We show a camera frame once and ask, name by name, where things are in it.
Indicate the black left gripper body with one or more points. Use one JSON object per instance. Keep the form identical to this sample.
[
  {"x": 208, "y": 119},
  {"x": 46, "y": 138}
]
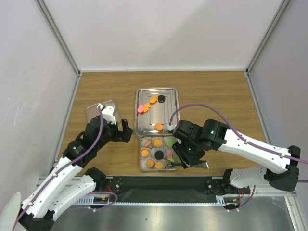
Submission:
[{"x": 111, "y": 134}]

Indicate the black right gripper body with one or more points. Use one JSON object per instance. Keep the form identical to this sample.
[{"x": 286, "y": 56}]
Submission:
[{"x": 188, "y": 152}]

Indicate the green round cookie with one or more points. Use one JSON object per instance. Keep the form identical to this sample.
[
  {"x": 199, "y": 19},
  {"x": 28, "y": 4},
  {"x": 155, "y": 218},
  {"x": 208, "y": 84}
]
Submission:
[
  {"x": 169, "y": 143},
  {"x": 171, "y": 162}
]

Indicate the pink round cookie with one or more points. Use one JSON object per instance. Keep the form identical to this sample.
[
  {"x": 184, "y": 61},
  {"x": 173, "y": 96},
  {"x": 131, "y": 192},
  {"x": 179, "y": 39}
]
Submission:
[{"x": 169, "y": 154}]

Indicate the metal tongs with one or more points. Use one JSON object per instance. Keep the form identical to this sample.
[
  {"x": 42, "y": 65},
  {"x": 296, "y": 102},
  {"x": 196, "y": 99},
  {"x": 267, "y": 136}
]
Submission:
[{"x": 199, "y": 164}]

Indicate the brown tin lid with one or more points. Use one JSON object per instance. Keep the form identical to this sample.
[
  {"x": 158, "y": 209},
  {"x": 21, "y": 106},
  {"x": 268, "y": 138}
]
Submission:
[{"x": 92, "y": 111}]

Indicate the black sandwich cookie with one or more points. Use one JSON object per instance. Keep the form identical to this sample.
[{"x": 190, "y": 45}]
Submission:
[
  {"x": 159, "y": 155},
  {"x": 161, "y": 98}
]

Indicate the orange round dotted cookie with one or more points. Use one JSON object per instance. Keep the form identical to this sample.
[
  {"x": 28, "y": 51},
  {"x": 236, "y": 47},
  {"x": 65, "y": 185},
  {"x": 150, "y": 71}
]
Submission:
[{"x": 157, "y": 143}]

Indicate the orange scalloped flower cookie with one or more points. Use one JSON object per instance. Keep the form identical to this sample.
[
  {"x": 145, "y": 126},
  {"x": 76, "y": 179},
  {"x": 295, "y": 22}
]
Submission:
[{"x": 159, "y": 165}]

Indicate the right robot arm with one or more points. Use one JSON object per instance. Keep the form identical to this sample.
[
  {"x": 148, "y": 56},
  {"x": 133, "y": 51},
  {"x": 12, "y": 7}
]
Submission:
[{"x": 277, "y": 166}]

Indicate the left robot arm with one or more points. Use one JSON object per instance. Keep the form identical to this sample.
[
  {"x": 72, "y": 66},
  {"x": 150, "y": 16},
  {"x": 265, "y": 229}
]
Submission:
[{"x": 60, "y": 173}]

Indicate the pink cookie at edge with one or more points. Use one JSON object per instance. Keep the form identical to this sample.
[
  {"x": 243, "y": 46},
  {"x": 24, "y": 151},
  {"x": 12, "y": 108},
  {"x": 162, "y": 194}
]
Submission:
[{"x": 140, "y": 109}]

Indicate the brown cookie tin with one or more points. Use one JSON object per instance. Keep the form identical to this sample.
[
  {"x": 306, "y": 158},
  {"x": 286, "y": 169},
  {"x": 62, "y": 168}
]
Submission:
[{"x": 164, "y": 148}]

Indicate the orange plain round cookie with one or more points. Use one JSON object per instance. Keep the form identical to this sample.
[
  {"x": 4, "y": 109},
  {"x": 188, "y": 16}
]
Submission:
[{"x": 158, "y": 127}]

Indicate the orange star cookie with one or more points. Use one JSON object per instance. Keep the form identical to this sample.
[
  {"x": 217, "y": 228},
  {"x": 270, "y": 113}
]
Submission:
[{"x": 146, "y": 107}]

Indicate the steel baking tray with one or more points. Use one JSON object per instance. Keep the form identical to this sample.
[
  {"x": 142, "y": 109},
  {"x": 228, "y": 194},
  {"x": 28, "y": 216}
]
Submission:
[{"x": 158, "y": 113}]

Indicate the orange fish cookie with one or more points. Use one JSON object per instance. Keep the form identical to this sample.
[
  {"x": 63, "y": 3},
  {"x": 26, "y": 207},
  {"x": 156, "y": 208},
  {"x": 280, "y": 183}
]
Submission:
[{"x": 153, "y": 100}]

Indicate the black sandwich cookie top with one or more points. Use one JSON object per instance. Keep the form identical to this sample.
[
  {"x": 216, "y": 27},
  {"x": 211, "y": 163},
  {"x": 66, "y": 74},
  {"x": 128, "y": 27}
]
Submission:
[{"x": 161, "y": 98}]

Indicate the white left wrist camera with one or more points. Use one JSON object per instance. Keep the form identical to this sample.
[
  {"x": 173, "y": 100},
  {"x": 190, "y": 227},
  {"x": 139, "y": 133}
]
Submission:
[{"x": 110, "y": 113}]

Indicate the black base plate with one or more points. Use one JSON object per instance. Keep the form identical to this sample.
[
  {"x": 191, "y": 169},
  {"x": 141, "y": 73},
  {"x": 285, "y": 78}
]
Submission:
[{"x": 170, "y": 190}]

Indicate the aluminium frame rail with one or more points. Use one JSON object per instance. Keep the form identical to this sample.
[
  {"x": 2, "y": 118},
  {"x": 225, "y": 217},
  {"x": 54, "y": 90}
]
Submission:
[{"x": 100, "y": 199}]

